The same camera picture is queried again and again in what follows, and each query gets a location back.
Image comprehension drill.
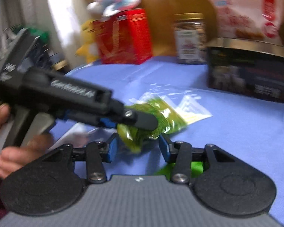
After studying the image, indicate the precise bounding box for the green pea snack bag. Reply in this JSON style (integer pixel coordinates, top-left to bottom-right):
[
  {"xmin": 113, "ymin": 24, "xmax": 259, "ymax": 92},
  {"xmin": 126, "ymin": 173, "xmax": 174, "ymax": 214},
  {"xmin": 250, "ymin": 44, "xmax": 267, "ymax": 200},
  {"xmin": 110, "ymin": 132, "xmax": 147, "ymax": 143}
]
[{"xmin": 117, "ymin": 92, "xmax": 212, "ymax": 154}]

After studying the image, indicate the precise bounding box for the dark wool print box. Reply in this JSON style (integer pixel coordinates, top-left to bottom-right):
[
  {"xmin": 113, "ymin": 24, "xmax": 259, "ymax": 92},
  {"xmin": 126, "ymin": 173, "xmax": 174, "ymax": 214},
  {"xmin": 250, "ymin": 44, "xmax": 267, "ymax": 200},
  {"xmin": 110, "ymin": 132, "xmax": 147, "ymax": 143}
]
[{"xmin": 207, "ymin": 37, "xmax": 284, "ymax": 103}]

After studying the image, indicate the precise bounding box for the yellow duck plush toy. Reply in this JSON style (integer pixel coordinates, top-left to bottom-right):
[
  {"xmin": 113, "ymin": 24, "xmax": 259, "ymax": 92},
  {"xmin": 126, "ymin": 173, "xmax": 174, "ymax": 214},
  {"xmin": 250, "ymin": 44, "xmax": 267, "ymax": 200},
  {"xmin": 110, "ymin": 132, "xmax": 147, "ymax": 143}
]
[{"xmin": 76, "ymin": 19, "xmax": 99, "ymax": 64}]

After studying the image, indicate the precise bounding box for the pink twisted snack bag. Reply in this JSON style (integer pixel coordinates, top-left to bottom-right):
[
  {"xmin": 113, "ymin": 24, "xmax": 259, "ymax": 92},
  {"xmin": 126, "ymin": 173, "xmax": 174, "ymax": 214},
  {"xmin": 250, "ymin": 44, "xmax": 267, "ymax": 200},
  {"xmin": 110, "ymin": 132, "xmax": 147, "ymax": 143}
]
[{"xmin": 209, "ymin": 0, "xmax": 284, "ymax": 45}]

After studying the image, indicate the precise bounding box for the blue patterned tablecloth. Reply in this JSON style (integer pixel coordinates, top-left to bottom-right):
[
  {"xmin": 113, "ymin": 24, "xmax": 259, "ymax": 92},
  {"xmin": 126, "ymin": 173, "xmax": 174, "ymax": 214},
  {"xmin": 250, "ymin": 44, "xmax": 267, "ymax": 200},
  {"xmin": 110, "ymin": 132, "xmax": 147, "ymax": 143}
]
[{"xmin": 47, "ymin": 55, "xmax": 284, "ymax": 227}]

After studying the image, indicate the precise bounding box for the left nut jar gold lid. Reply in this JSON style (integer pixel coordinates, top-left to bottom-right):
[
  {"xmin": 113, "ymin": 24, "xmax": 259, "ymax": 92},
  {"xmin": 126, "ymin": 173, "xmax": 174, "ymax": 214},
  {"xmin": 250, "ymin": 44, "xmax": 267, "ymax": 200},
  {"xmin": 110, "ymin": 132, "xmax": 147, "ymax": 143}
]
[{"xmin": 172, "ymin": 12, "xmax": 208, "ymax": 65}]

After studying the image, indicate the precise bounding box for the light green snack packet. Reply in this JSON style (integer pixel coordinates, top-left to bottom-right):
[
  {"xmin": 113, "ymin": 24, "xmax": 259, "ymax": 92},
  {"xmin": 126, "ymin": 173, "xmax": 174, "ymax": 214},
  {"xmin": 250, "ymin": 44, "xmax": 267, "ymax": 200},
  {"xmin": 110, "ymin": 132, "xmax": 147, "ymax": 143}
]
[{"xmin": 154, "ymin": 162, "xmax": 203, "ymax": 180}]

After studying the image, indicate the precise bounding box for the red gift box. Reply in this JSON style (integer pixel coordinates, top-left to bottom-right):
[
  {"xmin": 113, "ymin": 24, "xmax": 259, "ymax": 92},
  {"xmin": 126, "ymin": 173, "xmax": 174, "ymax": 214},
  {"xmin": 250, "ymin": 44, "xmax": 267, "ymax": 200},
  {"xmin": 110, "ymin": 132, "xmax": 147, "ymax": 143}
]
[{"xmin": 93, "ymin": 8, "xmax": 153, "ymax": 65}]

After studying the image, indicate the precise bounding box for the person's left hand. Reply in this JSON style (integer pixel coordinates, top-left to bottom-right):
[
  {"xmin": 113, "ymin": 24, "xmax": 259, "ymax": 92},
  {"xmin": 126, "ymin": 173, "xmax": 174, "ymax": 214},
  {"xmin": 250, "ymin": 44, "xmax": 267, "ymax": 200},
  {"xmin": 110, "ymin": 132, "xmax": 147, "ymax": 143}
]
[{"xmin": 0, "ymin": 104, "xmax": 54, "ymax": 179}]

